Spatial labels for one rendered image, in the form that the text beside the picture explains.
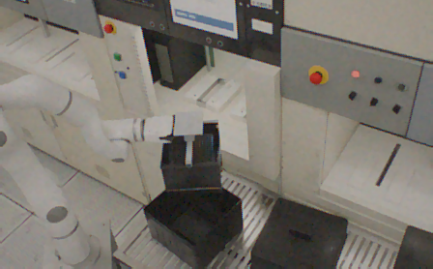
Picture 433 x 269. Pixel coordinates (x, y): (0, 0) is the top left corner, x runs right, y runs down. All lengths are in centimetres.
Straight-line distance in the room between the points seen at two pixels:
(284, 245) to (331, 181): 36
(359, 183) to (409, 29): 77
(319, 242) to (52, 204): 94
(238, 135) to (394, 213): 74
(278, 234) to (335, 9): 84
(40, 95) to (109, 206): 178
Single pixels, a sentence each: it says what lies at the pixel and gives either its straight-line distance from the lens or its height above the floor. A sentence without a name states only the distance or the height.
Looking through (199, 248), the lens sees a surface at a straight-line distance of 177.
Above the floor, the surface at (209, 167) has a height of 115.
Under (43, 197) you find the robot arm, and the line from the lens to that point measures 166.
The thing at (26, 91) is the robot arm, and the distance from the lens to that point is 147.
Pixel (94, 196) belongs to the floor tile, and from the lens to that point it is 325.
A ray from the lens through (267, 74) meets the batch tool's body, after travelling 162.
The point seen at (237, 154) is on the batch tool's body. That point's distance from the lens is 209.
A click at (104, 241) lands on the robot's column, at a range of 204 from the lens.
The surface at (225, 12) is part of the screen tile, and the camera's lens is 165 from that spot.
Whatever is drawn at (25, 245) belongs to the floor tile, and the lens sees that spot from 318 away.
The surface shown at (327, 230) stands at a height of 86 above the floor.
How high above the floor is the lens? 236
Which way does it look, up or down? 42 degrees down
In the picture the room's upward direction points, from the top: 7 degrees counter-clockwise
